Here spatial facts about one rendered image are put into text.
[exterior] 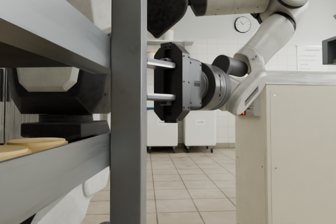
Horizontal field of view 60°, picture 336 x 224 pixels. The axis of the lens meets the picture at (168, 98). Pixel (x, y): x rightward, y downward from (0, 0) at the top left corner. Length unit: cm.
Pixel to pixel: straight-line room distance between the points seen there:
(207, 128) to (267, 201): 365
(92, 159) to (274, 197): 118
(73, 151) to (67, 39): 7
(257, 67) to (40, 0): 50
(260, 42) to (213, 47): 512
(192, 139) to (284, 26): 432
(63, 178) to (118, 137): 10
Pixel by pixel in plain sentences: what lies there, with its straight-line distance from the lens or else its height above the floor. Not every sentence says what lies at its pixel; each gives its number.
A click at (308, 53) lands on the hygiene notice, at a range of 644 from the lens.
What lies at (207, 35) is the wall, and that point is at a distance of 579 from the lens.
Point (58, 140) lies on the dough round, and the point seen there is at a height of 70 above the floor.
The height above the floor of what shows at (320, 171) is 46.
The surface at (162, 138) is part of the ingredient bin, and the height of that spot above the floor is 25.
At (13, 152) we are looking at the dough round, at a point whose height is 70.
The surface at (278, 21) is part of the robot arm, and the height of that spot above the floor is 92.
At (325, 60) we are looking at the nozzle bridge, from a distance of 213.
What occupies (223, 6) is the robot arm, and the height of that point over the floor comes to 95.
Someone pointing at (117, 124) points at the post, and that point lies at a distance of 28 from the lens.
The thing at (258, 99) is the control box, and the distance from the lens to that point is 135.
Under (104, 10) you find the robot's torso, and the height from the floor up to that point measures 92.
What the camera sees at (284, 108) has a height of 73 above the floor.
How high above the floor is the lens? 73
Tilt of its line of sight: 2 degrees up
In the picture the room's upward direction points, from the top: straight up
